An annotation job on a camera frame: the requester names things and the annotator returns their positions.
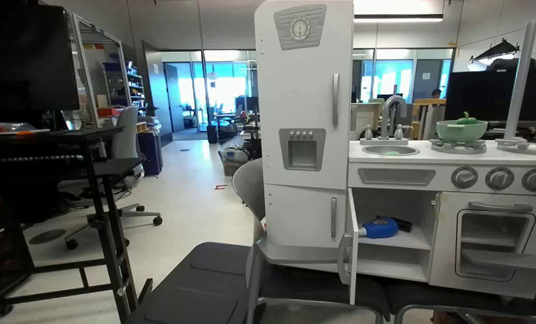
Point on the grey toy faucet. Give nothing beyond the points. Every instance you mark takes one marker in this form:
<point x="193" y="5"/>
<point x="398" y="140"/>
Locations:
<point x="391" y="131"/>

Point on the white toy kitchen counter unit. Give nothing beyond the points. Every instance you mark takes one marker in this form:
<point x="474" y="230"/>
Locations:
<point x="411" y="187"/>

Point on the black computer monitor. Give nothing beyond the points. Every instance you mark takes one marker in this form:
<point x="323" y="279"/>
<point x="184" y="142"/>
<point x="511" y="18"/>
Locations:
<point x="37" y="63"/>

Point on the white lower cabinet door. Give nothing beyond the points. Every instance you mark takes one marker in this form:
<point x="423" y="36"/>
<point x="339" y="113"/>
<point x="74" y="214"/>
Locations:
<point x="348" y="250"/>

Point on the grey toy sink basin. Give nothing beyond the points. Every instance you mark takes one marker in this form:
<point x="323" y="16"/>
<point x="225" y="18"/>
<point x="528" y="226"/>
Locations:
<point x="391" y="149"/>

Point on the grey stove knob middle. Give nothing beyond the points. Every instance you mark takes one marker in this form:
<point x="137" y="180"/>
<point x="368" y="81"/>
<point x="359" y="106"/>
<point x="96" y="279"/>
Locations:
<point x="499" y="178"/>

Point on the grey toy stove burner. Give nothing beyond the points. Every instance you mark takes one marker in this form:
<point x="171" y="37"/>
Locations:
<point x="459" y="147"/>

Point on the blue toy bottle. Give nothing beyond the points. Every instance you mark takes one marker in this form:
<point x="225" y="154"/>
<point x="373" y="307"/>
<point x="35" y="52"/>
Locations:
<point x="386" y="226"/>

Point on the white toy fridge cupboard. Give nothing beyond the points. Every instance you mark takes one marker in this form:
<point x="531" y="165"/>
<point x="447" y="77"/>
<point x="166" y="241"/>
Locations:
<point x="305" y="73"/>

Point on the grey office chair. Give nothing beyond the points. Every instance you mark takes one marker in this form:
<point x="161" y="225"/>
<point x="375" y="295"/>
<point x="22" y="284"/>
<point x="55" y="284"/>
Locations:
<point x="119" y="172"/>

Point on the white toy oven door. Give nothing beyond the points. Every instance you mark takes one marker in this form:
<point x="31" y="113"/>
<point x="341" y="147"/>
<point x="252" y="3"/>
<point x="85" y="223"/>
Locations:
<point x="475" y="226"/>

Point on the green toy bell pepper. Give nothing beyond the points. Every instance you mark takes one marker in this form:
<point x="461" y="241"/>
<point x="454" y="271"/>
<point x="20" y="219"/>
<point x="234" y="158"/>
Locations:
<point x="466" y="118"/>

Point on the mint green toy pot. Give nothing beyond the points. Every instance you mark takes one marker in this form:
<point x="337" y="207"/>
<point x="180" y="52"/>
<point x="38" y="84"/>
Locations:
<point x="454" y="131"/>

